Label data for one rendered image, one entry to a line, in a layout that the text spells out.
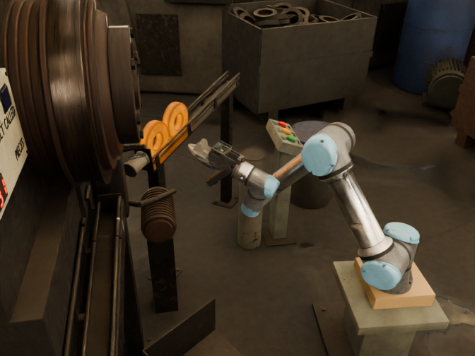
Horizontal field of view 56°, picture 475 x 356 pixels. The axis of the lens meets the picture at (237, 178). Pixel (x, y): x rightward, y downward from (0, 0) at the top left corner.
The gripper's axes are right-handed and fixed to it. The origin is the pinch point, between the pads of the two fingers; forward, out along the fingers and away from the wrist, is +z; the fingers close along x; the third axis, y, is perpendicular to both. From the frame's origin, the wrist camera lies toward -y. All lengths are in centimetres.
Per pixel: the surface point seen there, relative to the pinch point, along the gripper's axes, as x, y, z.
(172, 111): -11.2, 2.3, 15.9
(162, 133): -3.2, -3.1, 14.1
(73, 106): 66, 46, 1
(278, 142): -39.4, -4.1, -23.8
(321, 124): -101, -19, -33
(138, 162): 13.8, -7.1, 12.6
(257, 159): -34.0, -14.0, -19.2
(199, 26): -196, -41, 95
